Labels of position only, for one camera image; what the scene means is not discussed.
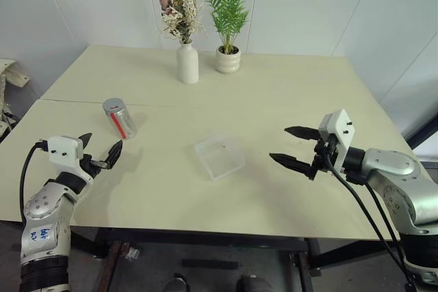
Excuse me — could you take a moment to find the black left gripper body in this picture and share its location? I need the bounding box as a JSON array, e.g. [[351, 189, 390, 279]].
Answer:
[[80, 153, 110, 179]]

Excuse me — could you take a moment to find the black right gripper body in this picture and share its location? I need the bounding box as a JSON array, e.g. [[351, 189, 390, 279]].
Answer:
[[306, 136, 339, 182]]

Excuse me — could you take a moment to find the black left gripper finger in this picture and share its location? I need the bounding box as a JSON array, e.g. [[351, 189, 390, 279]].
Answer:
[[102, 140, 124, 171], [77, 132, 94, 152]]

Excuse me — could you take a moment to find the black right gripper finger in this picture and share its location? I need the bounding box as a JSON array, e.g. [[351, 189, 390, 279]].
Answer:
[[284, 126, 322, 142], [269, 152, 314, 177]]

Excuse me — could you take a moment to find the small white round disc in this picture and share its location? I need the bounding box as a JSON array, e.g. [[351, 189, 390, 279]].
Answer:
[[102, 98, 127, 115]]

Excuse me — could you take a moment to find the clear plastic square container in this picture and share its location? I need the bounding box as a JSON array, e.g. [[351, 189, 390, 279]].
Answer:
[[194, 135, 247, 182]]

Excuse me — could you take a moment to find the small clear plastic object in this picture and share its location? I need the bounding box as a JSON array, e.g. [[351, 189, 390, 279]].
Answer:
[[123, 243, 140, 261]]

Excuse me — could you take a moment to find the rusty brown table leg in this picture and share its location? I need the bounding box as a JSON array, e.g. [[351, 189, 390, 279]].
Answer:
[[101, 240, 125, 292]]

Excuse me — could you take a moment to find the white ribbed plant pot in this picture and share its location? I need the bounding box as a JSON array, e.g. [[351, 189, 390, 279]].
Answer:
[[215, 44, 242, 75]]

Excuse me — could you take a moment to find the white ceramic vase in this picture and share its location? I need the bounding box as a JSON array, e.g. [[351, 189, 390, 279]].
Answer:
[[176, 39, 200, 84]]

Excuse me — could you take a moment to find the dark grey rounded shape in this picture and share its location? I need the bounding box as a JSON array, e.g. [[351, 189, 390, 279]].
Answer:
[[237, 274, 271, 292], [164, 273, 189, 292]]

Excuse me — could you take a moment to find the flat black bar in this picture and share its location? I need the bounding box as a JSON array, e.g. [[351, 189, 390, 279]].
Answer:
[[181, 258, 240, 271]]

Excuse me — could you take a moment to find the green palm plant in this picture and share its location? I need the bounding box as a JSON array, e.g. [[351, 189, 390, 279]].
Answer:
[[194, 0, 253, 54]]

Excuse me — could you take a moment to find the dried flower bouquet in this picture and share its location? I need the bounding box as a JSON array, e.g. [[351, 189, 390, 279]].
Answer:
[[153, 0, 206, 45]]

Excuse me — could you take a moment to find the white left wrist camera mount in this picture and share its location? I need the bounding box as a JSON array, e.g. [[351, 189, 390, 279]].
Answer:
[[43, 135, 95, 182]]

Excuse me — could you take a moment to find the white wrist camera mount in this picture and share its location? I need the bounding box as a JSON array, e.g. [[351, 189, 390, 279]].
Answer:
[[318, 109, 355, 173], [43, 135, 95, 182]]

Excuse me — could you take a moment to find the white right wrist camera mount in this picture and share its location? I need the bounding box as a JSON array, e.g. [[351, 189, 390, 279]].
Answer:
[[318, 109, 355, 173]]

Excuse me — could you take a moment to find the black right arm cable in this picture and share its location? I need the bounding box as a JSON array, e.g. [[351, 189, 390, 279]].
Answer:
[[363, 182, 410, 272], [324, 141, 417, 292]]

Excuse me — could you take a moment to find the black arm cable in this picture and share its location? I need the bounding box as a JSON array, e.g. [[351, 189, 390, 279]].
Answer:
[[324, 141, 417, 292], [19, 141, 49, 224], [363, 182, 410, 272]]

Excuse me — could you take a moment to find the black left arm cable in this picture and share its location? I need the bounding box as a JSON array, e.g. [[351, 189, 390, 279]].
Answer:
[[19, 141, 49, 224]]

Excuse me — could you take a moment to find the black metal table frame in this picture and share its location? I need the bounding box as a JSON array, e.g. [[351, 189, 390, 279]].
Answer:
[[70, 226, 404, 292]]

